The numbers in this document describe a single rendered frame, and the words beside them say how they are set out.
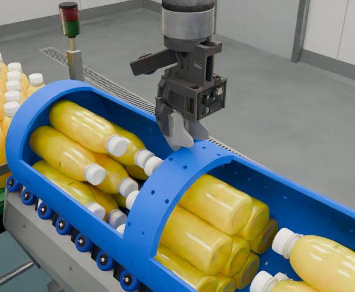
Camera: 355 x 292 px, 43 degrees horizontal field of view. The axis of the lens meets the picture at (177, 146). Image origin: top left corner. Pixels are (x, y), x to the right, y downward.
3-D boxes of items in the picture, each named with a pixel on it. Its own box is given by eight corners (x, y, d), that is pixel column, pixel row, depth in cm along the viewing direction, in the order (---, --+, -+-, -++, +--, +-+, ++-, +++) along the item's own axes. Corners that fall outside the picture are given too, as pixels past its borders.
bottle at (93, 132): (61, 134, 106) (112, 165, 95) (43, 117, 100) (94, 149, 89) (81, 110, 107) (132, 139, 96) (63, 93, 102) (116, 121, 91)
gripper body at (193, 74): (193, 127, 68) (195, 50, 61) (154, 109, 73) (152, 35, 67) (226, 111, 72) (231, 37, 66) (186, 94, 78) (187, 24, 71)
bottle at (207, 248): (235, 245, 77) (159, 197, 88) (224, 229, 71) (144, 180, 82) (211, 280, 75) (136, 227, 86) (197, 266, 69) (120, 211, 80)
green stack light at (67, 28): (69, 37, 152) (67, 22, 149) (58, 33, 155) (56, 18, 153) (84, 33, 155) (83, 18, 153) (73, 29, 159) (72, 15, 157)
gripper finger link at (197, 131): (200, 164, 76) (201, 115, 71) (175, 150, 79) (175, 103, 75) (212, 157, 78) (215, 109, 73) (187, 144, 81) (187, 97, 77)
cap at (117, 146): (112, 156, 94) (117, 159, 93) (102, 146, 91) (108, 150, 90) (124, 141, 95) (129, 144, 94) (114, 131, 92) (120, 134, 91)
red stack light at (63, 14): (66, 22, 149) (65, 10, 147) (56, 18, 153) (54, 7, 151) (83, 18, 153) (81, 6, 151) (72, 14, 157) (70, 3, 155)
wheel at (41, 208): (46, 221, 103) (53, 221, 105) (51, 201, 104) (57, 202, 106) (33, 217, 106) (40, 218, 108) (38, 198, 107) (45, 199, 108)
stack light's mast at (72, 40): (71, 54, 155) (65, 7, 146) (61, 50, 159) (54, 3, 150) (86, 50, 159) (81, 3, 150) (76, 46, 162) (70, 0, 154)
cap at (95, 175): (100, 161, 94) (105, 164, 93) (98, 178, 95) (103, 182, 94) (84, 165, 91) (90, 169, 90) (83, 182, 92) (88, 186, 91)
